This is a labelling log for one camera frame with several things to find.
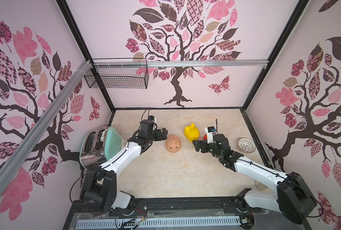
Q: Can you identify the white sink strainer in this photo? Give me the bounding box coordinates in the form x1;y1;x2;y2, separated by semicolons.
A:
238;138;256;153

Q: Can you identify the pink piggy bank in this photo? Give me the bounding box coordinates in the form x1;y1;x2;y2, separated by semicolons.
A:
166;134;182;153

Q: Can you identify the aluminium rail left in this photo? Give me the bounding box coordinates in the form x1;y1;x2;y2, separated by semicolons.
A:
0;60;92;196

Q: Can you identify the aluminium rail back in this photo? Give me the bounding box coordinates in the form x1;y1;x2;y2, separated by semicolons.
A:
93;59;269;68

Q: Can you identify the aluminium rail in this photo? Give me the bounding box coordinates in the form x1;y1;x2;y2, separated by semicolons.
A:
0;60;92;196
93;59;269;68

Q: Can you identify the black wire basket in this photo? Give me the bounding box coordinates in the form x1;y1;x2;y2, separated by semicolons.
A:
84;57;149;89

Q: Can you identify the mint green chrome toaster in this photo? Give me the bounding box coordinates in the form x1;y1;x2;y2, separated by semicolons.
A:
80;126;125;169

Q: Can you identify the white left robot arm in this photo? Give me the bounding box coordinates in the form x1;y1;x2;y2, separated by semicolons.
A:
80;119;168;212

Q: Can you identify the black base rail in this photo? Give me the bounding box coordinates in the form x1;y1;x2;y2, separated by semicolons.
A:
62;196;263;230

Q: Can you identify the yellow piggy bank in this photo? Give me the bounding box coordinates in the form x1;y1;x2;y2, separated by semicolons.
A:
184;123;200;142

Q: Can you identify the white slotted cable duct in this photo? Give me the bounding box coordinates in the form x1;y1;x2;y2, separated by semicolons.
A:
73;216;241;230

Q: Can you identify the clear jar black lid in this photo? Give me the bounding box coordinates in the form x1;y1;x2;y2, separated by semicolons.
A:
254;180;268;191

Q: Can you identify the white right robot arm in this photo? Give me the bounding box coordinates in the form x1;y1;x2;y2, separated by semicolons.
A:
193;134;319;225

